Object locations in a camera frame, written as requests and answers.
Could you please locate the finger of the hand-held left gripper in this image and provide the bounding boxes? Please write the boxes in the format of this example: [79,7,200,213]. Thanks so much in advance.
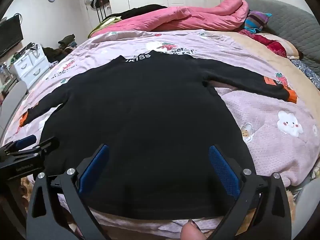
[0,134,37,156]
[25,137,60,157]

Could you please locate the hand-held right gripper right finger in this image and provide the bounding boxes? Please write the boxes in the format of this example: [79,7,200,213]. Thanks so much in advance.
[208,144,293,240]

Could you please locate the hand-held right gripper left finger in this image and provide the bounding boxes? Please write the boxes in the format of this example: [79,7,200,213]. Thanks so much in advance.
[26,144,112,240]

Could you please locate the black sweater with orange cuffs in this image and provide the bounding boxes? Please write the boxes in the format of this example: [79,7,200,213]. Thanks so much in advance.
[19,53,298,220]

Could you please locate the pile of dark clothes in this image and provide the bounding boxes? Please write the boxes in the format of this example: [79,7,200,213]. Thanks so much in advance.
[42,34,77,64]

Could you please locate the person's right hand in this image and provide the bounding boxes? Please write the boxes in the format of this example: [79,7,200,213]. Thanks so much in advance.
[181,224,207,240]

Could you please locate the white drawer unit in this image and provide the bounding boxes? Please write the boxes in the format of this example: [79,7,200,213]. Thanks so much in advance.
[10,44,50,89]

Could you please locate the pink strawberry printed blanket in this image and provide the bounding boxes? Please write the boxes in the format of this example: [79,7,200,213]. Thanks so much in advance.
[0,29,320,233]

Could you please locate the black flat screen monitor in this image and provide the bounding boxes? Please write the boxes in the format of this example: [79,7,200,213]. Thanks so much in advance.
[0,15,24,58]

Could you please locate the blue patterned sheet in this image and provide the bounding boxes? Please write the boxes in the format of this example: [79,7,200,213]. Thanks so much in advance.
[291,59,320,90]

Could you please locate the red fleece blanket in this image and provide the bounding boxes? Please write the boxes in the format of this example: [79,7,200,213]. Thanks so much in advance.
[240,29,300,60]

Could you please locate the green cloth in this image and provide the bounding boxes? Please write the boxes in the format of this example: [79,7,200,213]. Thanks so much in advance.
[89,17,123,38]

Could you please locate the striped colourful pillow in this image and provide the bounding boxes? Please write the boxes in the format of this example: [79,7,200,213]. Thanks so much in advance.
[244,10,272,32]

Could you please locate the pink duvet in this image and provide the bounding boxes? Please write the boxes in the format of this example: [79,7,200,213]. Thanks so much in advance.
[120,0,250,32]

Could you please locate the black cloth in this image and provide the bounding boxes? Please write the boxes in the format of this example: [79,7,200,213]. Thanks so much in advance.
[106,4,168,20]

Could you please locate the grey quilted headboard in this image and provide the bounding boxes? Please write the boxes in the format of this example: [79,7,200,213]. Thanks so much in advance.
[231,0,320,68]

